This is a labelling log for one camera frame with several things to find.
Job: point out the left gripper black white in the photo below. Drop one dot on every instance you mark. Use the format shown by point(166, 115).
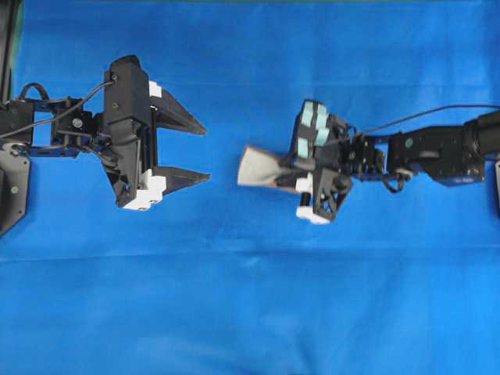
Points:
point(140, 185)

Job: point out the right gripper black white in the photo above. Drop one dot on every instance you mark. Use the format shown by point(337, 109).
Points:
point(320, 181)

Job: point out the grey and orange sponge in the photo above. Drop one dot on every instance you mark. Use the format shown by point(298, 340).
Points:
point(260, 168)

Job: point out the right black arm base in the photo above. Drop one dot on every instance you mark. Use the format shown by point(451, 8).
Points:
point(497, 183)

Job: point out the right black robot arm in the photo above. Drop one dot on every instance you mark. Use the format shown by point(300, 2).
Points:
point(449, 155)

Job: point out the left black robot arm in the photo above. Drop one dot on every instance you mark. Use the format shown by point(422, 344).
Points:
point(58, 128)

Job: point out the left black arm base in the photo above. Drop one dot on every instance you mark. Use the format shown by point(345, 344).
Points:
point(15, 169)

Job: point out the blue table cloth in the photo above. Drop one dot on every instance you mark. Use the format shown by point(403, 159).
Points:
point(223, 279)

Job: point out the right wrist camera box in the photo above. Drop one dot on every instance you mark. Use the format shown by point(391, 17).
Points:
point(310, 131)

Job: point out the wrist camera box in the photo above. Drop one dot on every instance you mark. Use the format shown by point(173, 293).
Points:
point(310, 131)
point(126, 105)

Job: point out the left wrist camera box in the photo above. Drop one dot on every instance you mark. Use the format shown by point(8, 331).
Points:
point(126, 105)

